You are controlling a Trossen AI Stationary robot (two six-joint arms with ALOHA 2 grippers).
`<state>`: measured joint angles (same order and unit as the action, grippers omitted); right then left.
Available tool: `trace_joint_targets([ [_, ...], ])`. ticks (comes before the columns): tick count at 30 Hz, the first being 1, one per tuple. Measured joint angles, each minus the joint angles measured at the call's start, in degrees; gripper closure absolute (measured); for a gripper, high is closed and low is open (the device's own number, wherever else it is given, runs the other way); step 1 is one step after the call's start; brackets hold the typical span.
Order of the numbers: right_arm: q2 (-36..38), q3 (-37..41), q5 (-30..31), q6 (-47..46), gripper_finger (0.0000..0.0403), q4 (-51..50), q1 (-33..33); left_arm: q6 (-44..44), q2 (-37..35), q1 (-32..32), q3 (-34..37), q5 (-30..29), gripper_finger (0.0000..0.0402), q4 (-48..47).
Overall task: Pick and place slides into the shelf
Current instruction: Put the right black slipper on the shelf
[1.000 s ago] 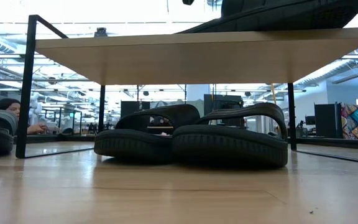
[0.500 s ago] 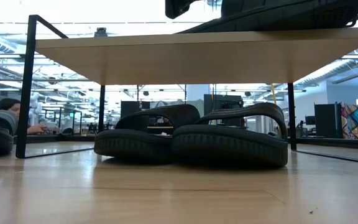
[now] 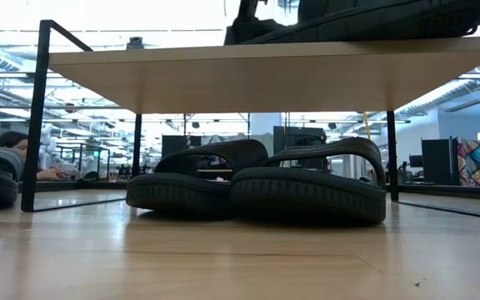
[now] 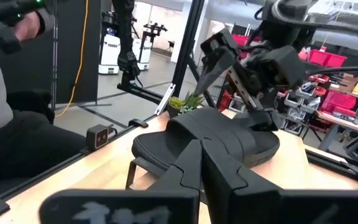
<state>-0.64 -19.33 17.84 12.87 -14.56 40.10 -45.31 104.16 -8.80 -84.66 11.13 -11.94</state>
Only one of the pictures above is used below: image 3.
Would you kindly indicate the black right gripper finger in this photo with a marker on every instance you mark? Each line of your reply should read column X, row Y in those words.
column 250, row 10

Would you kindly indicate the dark ceiling-mounted device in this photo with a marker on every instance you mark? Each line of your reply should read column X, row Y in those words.
column 135, row 43

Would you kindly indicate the black machine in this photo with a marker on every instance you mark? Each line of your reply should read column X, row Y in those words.
column 298, row 135

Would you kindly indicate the black box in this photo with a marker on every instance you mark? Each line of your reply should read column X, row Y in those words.
column 177, row 146

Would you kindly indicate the small black monitor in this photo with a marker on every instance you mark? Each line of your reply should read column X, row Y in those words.
column 416, row 161

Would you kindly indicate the black cabinet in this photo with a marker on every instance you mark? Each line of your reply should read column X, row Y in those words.
column 438, row 162

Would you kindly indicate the white humanoid figure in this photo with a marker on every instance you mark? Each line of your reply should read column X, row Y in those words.
column 47, row 146

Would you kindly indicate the person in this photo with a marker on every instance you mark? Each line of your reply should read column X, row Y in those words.
column 15, row 141

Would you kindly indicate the wooden shelf with black frame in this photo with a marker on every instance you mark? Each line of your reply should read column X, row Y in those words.
column 265, row 75

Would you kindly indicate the black metal rig frame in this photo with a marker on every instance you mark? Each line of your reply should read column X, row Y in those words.
column 98, row 186

